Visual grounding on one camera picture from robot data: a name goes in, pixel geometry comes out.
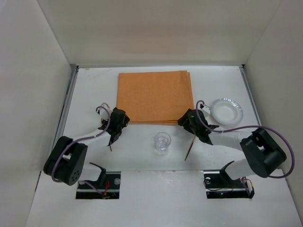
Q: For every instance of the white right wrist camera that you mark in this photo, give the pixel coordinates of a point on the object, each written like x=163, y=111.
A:
x=204, y=109

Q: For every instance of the left aluminium table rail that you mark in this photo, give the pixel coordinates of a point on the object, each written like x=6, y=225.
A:
x=66, y=104

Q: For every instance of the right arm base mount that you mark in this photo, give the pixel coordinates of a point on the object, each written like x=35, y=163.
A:
x=218, y=185

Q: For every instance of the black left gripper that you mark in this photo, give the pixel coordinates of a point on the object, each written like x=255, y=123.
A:
x=116, y=133

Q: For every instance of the white paper plate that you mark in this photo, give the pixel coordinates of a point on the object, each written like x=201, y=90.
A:
x=227, y=111

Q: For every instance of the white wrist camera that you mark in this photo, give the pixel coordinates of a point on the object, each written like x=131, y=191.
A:
x=104, y=111
x=204, y=109

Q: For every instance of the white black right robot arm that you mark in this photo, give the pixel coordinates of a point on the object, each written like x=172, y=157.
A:
x=262, y=154

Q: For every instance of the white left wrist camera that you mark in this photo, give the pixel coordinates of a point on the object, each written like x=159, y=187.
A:
x=104, y=111

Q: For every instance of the orange cloth napkin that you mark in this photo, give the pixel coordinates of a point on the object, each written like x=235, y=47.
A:
x=155, y=97

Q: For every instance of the clear plastic cup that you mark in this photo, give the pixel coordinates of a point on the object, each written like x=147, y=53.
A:
x=162, y=141

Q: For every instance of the aluminium table rail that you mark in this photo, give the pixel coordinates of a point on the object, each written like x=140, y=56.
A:
x=66, y=104
x=243, y=74

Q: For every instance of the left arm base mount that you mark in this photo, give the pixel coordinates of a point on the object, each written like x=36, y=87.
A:
x=108, y=190

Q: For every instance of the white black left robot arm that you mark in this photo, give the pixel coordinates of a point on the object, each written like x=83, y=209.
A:
x=66, y=163

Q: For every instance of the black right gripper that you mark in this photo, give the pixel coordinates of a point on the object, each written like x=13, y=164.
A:
x=199, y=133

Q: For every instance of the right aluminium table rail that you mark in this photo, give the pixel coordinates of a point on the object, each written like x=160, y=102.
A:
x=243, y=74

